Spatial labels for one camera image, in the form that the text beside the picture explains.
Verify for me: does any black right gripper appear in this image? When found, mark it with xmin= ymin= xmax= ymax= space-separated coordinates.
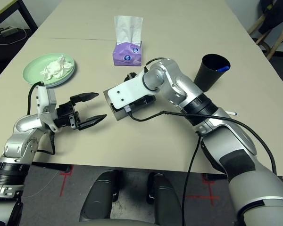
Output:
xmin=123 ymin=72 xmax=156 ymax=110

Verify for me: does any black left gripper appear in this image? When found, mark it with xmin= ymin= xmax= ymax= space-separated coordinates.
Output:
xmin=53 ymin=92 xmax=108 ymax=131

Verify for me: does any grey glasses case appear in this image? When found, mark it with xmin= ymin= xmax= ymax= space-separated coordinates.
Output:
xmin=103 ymin=89 xmax=156 ymax=122

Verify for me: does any white tissue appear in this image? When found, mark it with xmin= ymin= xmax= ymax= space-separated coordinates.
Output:
xmin=39 ymin=54 xmax=74 ymax=82

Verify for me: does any light green plastic plate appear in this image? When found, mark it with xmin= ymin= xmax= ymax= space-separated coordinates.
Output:
xmin=22 ymin=53 xmax=77 ymax=88

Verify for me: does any light blue plastic plate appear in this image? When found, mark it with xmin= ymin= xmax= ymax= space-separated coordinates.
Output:
xmin=35 ymin=68 xmax=78 ymax=89

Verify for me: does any purple tissue pack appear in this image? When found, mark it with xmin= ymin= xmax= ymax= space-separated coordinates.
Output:
xmin=112 ymin=16 xmax=144 ymax=67

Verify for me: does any black pen cup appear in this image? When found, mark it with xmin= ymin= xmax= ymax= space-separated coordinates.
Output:
xmin=193 ymin=54 xmax=231 ymax=93

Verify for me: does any red floor tape mark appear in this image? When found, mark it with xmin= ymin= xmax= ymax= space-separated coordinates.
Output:
xmin=59 ymin=166 xmax=74 ymax=196
xmin=187 ymin=174 xmax=219 ymax=205

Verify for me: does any robot left leg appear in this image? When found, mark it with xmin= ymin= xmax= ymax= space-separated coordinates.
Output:
xmin=81 ymin=169 xmax=120 ymax=223

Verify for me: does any robot leg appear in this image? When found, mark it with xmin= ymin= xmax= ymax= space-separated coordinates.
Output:
xmin=81 ymin=169 xmax=120 ymax=223
xmin=147 ymin=172 xmax=183 ymax=226

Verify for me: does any robot right leg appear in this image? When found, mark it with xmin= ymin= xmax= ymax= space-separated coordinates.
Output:
xmin=147 ymin=172 xmax=183 ymax=226

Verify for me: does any grey power strip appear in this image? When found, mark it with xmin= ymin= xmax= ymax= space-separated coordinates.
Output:
xmin=0 ymin=27 xmax=17 ymax=36

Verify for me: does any grey robot waist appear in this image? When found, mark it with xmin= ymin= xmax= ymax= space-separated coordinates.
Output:
xmin=77 ymin=218 xmax=161 ymax=226

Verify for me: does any wooden stool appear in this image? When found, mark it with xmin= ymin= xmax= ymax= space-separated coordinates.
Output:
xmin=247 ymin=9 xmax=283 ymax=61

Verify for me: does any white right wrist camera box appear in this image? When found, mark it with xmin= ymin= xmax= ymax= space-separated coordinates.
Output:
xmin=107 ymin=72 xmax=156 ymax=109

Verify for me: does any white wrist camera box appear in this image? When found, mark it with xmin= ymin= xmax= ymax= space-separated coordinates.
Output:
xmin=35 ymin=86 xmax=57 ymax=132
xmin=107 ymin=72 xmax=156 ymax=109

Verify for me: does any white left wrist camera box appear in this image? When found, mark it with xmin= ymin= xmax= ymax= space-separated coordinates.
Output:
xmin=35 ymin=86 xmax=57 ymax=132

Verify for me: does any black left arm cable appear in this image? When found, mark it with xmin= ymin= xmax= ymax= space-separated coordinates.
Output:
xmin=27 ymin=81 xmax=56 ymax=155

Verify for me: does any white floor cable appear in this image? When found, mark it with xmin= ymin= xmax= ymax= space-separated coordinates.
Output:
xmin=0 ymin=28 xmax=28 ymax=45

